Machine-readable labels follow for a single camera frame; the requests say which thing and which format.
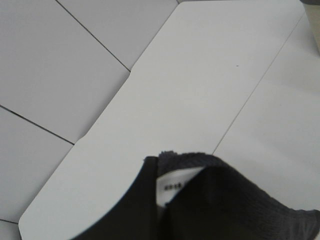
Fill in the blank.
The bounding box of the dark grey towel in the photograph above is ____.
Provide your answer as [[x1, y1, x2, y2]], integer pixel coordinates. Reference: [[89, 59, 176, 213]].
[[157, 151, 320, 240]]

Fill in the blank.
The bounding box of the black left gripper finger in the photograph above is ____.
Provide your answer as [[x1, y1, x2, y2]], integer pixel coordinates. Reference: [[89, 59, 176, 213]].
[[74, 156, 158, 240]]

